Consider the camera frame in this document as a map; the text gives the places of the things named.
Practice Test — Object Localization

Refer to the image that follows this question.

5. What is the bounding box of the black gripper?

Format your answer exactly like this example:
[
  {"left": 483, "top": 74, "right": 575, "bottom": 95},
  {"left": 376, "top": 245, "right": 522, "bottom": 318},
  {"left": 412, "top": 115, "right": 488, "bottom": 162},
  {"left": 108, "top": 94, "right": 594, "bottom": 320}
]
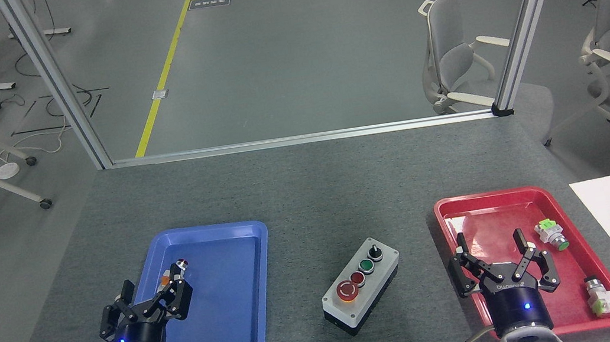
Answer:
[
  {"left": 92, "top": 271, "right": 201, "bottom": 342},
  {"left": 447, "top": 219, "right": 569, "bottom": 342}
]

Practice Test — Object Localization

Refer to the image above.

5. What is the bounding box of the blue plastic tray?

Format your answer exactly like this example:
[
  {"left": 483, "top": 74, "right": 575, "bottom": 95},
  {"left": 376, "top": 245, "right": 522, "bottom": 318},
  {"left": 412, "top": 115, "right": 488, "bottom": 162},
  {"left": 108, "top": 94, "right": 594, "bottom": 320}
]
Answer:
[{"left": 124, "top": 216, "right": 284, "bottom": 342}]

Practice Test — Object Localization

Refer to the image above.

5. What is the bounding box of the grey control box with buttons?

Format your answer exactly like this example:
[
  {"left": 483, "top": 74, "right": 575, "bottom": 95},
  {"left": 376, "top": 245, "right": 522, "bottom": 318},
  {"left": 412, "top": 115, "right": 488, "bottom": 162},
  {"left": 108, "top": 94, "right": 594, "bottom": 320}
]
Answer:
[{"left": 314, "top": 233, "right": 410, "bottom": 341}]

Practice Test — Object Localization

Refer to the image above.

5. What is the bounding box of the red push button orange block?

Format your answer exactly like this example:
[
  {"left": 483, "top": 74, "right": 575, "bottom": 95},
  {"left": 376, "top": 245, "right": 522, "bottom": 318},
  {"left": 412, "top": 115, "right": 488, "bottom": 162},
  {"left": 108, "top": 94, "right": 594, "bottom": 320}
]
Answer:
[{"left": 158, "top": 259, "right": 192, "bottom": 288}]

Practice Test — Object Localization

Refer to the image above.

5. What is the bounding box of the silver push button green block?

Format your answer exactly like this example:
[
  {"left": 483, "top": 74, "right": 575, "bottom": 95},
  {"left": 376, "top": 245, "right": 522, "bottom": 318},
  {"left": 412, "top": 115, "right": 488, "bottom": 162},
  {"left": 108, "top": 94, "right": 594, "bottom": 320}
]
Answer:
[{"left": 583, "top": 274, "right": 610, "bottom": 318}]

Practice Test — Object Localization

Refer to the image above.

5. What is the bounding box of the red plastic tray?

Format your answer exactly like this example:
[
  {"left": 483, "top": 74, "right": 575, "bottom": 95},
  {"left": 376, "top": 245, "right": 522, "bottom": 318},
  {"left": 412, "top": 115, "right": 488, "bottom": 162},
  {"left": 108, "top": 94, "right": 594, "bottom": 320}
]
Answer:
[{"left": 432, "top": 174, "right": 610, "bottom": 342}]

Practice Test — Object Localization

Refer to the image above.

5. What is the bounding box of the dark floor label sign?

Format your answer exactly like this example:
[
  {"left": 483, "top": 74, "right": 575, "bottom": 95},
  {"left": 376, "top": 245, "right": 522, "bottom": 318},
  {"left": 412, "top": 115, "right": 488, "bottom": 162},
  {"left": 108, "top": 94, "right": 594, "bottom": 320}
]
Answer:
[{"left": 187, "top": 0, "right": 232, "bottom": 11}]

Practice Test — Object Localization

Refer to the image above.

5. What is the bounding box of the green push button switch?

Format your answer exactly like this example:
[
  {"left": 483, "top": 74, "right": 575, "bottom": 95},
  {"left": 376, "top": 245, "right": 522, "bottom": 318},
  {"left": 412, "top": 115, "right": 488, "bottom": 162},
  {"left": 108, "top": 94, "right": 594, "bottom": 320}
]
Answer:
[{"left": 532, "top": 216, "right": 571, "bottom": 255}]

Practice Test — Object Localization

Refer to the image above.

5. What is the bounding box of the white floor cable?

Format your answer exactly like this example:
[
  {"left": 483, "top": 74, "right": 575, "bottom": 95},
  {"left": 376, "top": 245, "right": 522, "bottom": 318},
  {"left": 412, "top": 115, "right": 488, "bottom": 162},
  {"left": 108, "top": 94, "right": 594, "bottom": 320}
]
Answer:
[{"left": 0, "top": 112, "right": 78, "bottom": 168}]

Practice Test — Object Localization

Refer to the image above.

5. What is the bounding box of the silver aluminium post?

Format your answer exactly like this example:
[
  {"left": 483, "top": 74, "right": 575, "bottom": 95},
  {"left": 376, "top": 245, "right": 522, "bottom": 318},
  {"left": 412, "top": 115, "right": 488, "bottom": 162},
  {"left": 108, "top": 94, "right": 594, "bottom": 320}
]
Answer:
[
  {"left": 476, "top": 0, "right": 595, "bottom": 119},
  {"left": 0, "top": 0, "right": 114, "bottom": 182}
]

